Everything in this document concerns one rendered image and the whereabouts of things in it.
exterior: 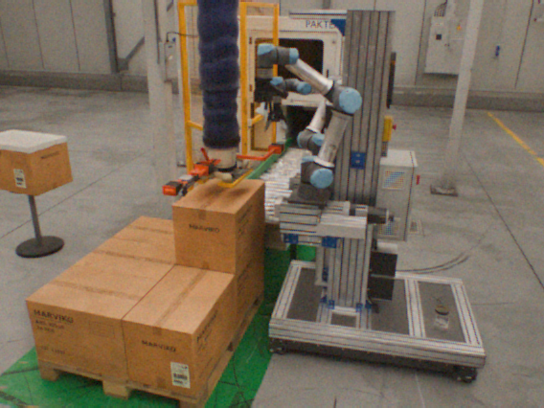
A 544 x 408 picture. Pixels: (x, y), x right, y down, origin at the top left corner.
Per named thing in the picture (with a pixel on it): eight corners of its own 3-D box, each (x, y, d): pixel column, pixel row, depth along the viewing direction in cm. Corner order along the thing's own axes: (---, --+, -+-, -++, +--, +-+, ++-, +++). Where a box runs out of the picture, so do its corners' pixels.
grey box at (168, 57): (172, 78, 413) (170, 41, 401) (177, 78, 411) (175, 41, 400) (161, 79, 395) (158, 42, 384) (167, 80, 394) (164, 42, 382)
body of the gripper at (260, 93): (257, 101, 236) (257, 76, 231) (273, 102, 234) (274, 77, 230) (253, 103, 229) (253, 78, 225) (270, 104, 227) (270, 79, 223)
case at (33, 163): (-19, 186, 396) (-30, 139, 381) (21, 172, 431) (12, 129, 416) (36, 196, 376) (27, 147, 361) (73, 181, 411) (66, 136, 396)
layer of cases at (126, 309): (146, 261, 378) (141, 215, 363) (263, 281, 352) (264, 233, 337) (37, 358, 271) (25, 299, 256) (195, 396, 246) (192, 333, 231)
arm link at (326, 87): (348, 89, 259) (276, 38, 239) (355, 93, 249) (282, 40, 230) (335, 107, 261) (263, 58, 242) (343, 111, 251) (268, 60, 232)
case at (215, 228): (213, 226, 347) (211, 174, 332) (264, 233, 337) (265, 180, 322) (175, 264, 294) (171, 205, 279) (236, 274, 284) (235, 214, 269)
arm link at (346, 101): (320, 183, 264) (354, 88, 248) (329, 192, 250) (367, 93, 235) (301, 178, 260) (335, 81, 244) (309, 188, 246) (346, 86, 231)
